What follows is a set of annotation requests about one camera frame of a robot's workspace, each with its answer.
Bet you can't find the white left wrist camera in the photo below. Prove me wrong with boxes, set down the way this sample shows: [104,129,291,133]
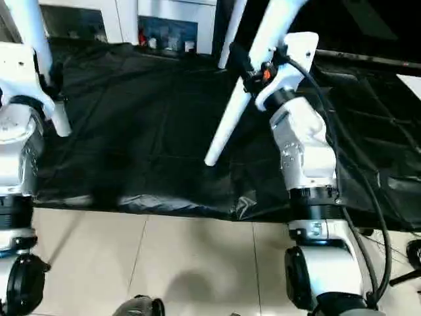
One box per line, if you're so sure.
[0,42,59,120]

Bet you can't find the black tripod leg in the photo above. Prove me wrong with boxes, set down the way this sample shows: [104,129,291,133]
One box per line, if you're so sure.
[388,269,421,286]

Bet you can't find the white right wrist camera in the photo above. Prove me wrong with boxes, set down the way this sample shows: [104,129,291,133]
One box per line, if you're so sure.
[254,32,320,111]

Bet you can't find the white board corner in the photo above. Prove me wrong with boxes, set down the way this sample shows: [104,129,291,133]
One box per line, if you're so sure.
[396,74,421,102]

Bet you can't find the black floor cables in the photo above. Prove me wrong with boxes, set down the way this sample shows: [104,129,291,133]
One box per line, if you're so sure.
[405,238,421,267]

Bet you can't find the black backdrop cloth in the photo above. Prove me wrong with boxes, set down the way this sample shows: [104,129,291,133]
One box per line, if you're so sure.
[212,0,421,70]

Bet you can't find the white glass-door cabinet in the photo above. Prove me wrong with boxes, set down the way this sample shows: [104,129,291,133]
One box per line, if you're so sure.
[36,0,219,56]

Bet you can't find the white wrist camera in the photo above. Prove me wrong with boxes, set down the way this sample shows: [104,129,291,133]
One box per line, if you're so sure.
[254,32,320,111]
[0,42,59,120]

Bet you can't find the black work mat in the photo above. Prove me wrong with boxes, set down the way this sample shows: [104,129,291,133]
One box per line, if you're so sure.
[26,39,421,232]

